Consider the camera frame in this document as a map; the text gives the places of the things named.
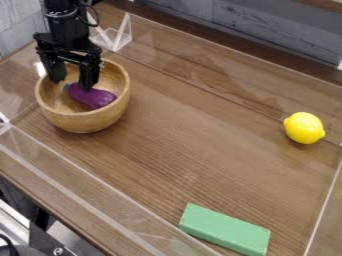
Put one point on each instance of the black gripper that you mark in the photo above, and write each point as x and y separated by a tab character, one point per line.
76	49

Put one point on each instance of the green rectangular sponge block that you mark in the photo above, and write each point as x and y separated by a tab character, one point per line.
224	230

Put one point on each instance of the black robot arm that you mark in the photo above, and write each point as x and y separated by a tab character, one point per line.
68	24

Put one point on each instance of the yellow toy lemon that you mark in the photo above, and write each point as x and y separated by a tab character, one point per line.
303	127

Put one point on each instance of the brown wooden bowl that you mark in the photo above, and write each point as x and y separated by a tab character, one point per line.
78	111

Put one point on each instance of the clear acrylic table barrier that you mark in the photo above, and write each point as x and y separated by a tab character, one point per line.
200	140

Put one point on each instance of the purple toy eggplant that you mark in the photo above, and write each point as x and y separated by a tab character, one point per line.
94	99

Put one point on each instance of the clear acrylic corner bracket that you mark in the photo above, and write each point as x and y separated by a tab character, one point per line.
109	38

